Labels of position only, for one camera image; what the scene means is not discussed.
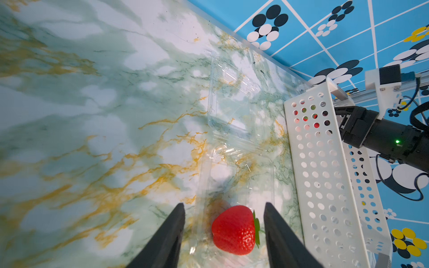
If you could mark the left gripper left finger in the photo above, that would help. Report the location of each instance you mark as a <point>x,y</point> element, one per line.
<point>162,251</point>

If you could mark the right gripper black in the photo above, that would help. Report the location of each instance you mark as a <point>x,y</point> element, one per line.
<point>361,127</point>

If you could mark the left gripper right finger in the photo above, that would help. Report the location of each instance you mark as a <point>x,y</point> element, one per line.
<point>285,250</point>

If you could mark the red strawberry basket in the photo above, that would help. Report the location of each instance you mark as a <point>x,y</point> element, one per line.
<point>236,230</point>

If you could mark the white perforated plastic basket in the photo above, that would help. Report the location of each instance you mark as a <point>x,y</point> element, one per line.
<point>341,211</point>

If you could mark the right aluminium corner post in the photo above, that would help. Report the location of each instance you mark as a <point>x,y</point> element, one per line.
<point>369,95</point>

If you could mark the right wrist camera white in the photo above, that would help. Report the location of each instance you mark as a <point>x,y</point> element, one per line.
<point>387,77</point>

